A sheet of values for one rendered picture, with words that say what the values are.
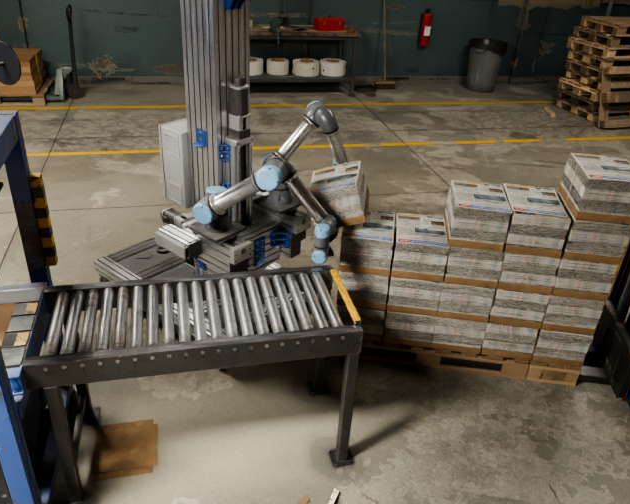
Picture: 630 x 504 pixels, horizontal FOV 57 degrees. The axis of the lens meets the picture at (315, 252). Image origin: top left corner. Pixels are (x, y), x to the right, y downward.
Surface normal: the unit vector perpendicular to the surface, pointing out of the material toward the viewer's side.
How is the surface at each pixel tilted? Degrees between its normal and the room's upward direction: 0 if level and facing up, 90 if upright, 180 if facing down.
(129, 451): 0
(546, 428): 0
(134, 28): 90
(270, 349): 90
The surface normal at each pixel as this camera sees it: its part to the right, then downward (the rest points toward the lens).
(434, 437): 0.05, -0.87
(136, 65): 0.22, 0.49
